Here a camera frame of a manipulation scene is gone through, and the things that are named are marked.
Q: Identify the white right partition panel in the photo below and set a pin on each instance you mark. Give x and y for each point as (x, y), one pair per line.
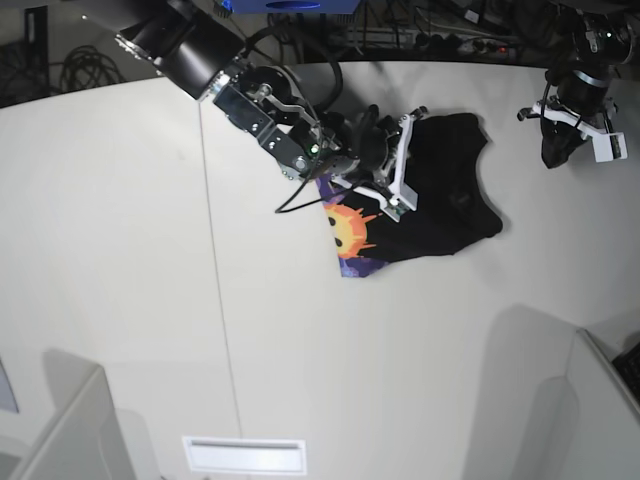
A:
(583, 424)

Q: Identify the white power strip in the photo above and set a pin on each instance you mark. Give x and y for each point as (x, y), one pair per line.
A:
(416, 45)

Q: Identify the white left partition panel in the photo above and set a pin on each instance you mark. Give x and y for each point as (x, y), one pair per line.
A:
(59, 421)

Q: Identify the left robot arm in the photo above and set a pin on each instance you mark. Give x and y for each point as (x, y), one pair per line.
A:
(592, 39)

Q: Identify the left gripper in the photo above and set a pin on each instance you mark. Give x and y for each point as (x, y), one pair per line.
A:
(581, 90)

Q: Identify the white partition panel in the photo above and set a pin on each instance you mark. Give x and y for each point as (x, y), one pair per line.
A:
(583, 424)
(59, 421)

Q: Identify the blue box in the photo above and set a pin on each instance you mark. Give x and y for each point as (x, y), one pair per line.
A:
(291, 6)

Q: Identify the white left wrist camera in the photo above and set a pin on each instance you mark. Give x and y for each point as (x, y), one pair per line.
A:
(609, 147)

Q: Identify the black T-shirt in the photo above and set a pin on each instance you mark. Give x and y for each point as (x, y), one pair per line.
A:
(452, 211)

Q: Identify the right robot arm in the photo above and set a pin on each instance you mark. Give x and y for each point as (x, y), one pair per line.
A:
(205, 60)

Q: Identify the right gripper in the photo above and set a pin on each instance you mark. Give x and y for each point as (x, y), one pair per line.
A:
(374, 154)

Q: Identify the black keyboard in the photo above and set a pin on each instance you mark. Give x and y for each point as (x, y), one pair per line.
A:
(628, 367)

